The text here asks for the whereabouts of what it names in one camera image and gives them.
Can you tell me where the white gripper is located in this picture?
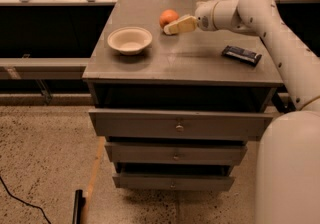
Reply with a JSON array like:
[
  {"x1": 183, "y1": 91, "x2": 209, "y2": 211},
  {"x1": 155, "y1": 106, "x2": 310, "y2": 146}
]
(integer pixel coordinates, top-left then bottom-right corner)
[{"x1": 163, "y1": 1, "x2": 217, "y2": 35}]

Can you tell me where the orange fruit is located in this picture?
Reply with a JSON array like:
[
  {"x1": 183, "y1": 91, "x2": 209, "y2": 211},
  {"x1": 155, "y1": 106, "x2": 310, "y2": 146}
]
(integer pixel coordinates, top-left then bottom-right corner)
[{"x1": 159, "y1": 9, "x2": 179, "y2": 28}]

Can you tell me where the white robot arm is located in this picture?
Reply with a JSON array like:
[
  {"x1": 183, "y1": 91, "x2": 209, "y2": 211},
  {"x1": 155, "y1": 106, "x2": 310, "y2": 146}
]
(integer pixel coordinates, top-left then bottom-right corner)
[{"x1": 164, "y1": 0, "x2": 320, "y2": 224}]

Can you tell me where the dark blue rxbar wrapper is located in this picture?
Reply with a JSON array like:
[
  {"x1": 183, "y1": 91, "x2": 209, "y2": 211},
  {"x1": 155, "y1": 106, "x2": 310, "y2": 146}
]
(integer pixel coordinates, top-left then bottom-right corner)
[{"x1": 222, "y1": 46, "x2": 262, "y2": 66}]

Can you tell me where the white bowl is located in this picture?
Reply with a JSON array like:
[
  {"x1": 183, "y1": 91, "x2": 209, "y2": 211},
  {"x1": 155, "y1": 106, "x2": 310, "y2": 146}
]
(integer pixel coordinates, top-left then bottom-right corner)
[{"x1": 107, "y1": 27, "x2": 153, "y2": 55}]

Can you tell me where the grey drawer cabinet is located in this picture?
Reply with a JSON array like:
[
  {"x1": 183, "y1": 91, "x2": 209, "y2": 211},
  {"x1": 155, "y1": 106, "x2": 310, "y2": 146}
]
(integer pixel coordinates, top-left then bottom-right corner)
[{"x1": 83, "y1": 0, "x2": 282, "y2": 177}]

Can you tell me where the top grey drawer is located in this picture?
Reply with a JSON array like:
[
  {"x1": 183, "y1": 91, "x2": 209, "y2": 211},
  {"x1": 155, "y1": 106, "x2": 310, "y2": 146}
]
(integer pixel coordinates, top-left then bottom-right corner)
[{"x1": 89, "y1": 108, "x2": 273, "y2": 140}]

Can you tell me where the grey drawer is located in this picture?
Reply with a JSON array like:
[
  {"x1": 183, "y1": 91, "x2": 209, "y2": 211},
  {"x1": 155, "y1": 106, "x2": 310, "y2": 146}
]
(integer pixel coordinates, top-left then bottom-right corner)
[
  {"x1": 106, "y1": 142, "x2": 247, "y2": 166},
  {"x1": 112, "y1": 173, "x2": 234, "y2": 191},
  {"x1": 89, "y1": 108, "x2": 273, "y2": 140}
]

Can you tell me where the middle grey drawer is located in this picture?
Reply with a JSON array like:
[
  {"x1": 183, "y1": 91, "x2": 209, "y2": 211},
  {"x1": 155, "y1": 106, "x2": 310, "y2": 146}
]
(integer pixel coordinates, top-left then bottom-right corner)
[{"x1": 106, "y1": 142, "x2": 247, "y2": 166}]

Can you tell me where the bottom grey drawer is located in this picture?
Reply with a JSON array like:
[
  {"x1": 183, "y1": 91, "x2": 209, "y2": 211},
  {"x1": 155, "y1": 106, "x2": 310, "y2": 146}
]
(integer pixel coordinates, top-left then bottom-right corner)
[{"x1": 112, "y1": 173, "x2": 234, "y2": 191}]

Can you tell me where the black bar on floor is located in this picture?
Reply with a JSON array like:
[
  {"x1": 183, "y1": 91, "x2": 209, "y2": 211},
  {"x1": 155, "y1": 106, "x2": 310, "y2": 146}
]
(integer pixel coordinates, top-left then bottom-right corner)
[{"x1": 72, "y1": 190, "x2": 85, "y2": 224}]

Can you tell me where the black floor cable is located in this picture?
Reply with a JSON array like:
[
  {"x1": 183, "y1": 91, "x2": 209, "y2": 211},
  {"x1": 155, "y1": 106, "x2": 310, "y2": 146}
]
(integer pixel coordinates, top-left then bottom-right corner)
[{"x1": 0, "y1": 174, "x2": 53, "y2": 224}]

